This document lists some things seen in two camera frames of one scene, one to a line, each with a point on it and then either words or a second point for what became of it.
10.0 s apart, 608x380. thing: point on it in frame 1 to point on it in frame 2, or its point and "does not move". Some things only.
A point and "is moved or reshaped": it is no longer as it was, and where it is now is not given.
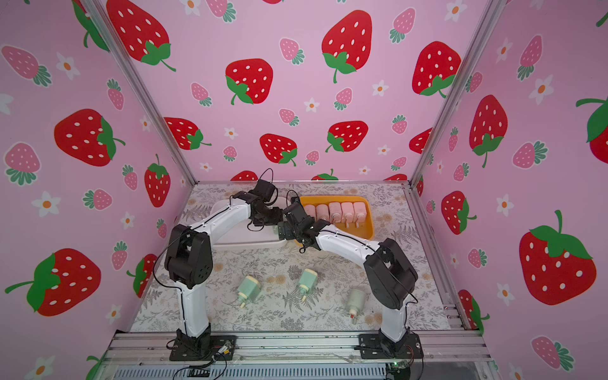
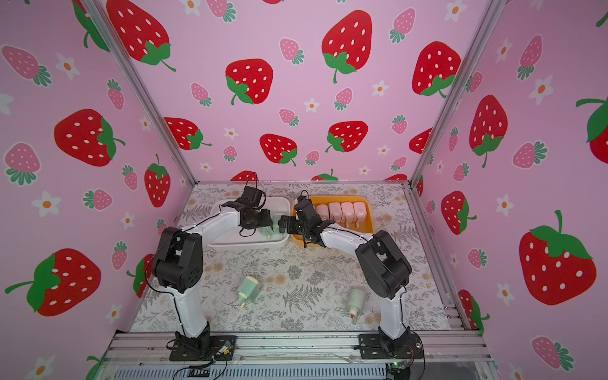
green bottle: [307, 282] is moved or reshaped
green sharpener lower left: [248, 290] does not move
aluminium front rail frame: [293, 355] does not move
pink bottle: [360, 211] does not move
